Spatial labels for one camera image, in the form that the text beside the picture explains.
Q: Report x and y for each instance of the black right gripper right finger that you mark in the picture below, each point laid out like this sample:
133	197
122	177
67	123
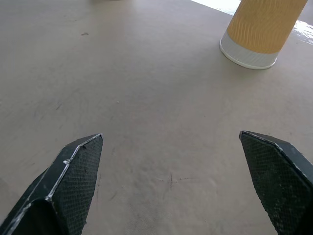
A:
276	176

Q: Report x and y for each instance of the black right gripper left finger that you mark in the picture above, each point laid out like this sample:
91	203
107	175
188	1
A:
71	181

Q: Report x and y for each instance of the brown ribbed paper cup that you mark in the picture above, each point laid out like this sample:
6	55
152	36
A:
261	29

